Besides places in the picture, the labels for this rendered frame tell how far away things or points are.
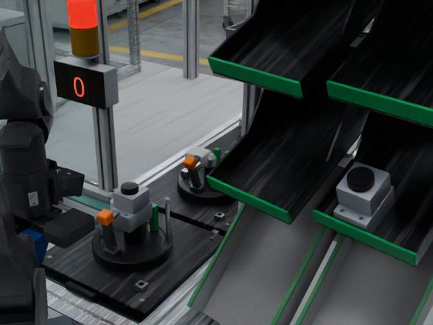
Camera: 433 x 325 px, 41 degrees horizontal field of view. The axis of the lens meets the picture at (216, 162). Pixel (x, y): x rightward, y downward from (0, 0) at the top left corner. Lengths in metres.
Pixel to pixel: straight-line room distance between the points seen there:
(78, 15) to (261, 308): 0.59
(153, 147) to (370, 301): 0.98
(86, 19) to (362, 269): 0.62
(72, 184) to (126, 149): 0.81
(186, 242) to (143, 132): 0.74
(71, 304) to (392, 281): 0.49
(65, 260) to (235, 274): 0.31
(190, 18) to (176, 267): 1.29
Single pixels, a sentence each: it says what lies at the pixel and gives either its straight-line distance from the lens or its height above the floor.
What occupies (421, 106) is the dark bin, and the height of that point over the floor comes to 1.37.
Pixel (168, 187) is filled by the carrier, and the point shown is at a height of 0.97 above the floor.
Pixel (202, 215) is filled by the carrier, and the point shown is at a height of 0.97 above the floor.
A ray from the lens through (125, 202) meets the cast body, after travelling 0.96.
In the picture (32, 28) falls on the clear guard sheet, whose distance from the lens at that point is 1.24.
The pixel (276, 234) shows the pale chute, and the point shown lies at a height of 1.10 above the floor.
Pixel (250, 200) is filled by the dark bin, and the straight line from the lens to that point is 0.72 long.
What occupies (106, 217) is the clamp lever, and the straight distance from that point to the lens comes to 0.93.
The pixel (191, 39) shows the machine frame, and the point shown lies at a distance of 2.13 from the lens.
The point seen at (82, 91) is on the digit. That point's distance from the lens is 1.10.
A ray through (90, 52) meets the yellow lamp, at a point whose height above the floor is 1.27.
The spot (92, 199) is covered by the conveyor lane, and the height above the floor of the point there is 0.95.
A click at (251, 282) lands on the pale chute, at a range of 0.84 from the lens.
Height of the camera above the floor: 1.57
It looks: 27 degrees down
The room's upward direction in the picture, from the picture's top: 1 degrees clockwise
